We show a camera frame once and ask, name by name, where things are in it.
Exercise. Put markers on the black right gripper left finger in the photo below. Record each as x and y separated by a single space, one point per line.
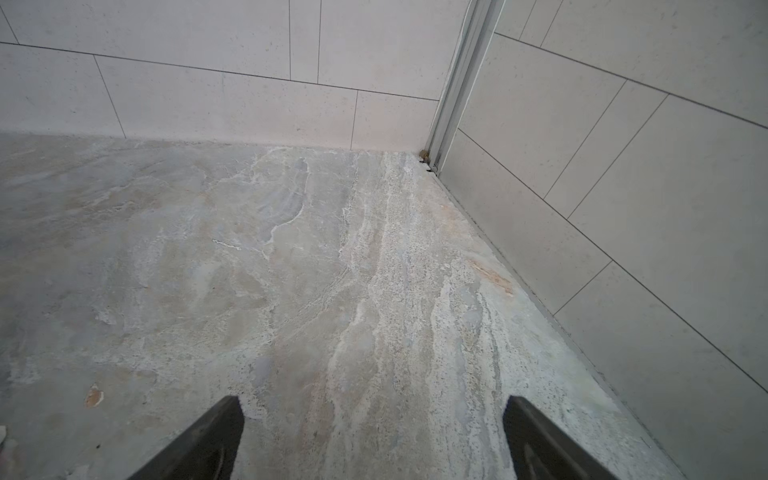
206 450

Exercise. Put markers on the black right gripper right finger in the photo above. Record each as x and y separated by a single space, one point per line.
539 449

